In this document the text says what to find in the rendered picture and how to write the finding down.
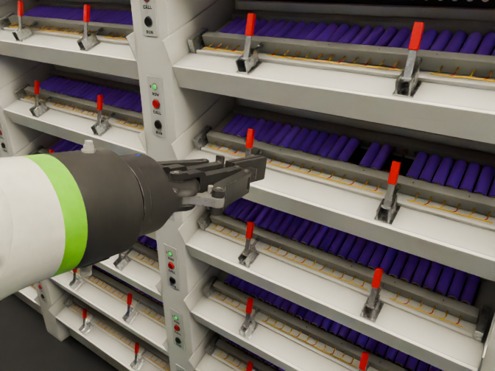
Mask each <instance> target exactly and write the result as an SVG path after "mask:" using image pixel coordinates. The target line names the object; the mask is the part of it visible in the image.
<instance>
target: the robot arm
mask: <svg viewBox="0 0 495 371"><path fill-rule="evenodd" d="M224 162H225V164H224ZM266 164H267V158H266V157H262V156H260V155H254V156H249V157H245V158H237V159H233V160H226V161H225V156H222V155H216V160H215V161H214V162H210V163H209V160H208V159H206V158H201V159H191V160H168V161H156V160H154V159H153V158H151V157H150V156H148V155H143V154H131V155H120V156H119V155H118V154H116V153H115V152H113V151H111V150H109V149H104V148H97V149H95V148H94V144H93V141H91V140H85V143H84V144H83V148H82V149H81V150H75V151H67V152H53V153H46V154H39V155H25V156H18V157H7V158H0V300H2V299H4V298H5V297H8V296H10V295H11V294H14V293H16V292H18V291H20V290H22V289H24V288H26V287H28V286H31V285H33V284H35V283H38V282H41V281H42V280H46V279H48V278H52V277H54V276H57V275H61V274H63V273H65V272H69V271H71V270H74V269H77V268H80V275H81V276H83V277H88V276H90V275H92V270H91V269H92V265H93V264H96V263H99V262H101V261H105V260H108V259H109V258H110V257H111V256H114V255H118V254H119V253H122V252H125V251H127V250H129V249H130V248H131V247H132V246H133V245H134V244H135V242H136V241H137V239H138V237H139V236H143V235H146V234H148V233H153V232H155V231H156V230H159V229H160V228H162V227H163V226H164V224H165V223H166V221H167V220H168V219H169V217H170V216H171V215H172V214H173V213H174V212H180V211H190V210H192V209H193V208H194V207H195V206H196V205H202V206H206V209H207V210H210V214H211V215H213V216H220V215H222V212H223V209H224V208H225V207H227V206H229V205H230V204H231V203H233V202H235V201H237V200H238V199H240V198H241V197H243V196H244V195H246V194H248V193H249V190H250V183H253V182H256V181H259V180H263V179H264V176H265V170H266Z"/></svg>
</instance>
